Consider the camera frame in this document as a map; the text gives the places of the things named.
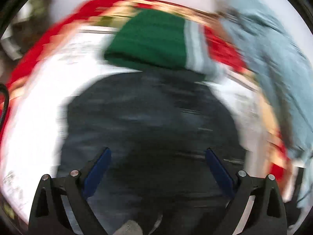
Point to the white patterned bed sheet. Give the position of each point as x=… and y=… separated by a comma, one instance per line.
x=36, y=127

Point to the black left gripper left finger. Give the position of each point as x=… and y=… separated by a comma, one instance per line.
x=48, y=215

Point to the light blue garment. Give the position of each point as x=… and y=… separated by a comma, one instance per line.
x=284, y=74

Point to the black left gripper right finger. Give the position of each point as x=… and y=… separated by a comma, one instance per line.
x=258, y=199

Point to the red patterned blanket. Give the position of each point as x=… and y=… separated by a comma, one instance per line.
x=220, y=47

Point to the green striped garment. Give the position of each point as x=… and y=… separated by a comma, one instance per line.
x=158, y=39

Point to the black leather jacket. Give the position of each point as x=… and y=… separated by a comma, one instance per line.
x=158, y=127

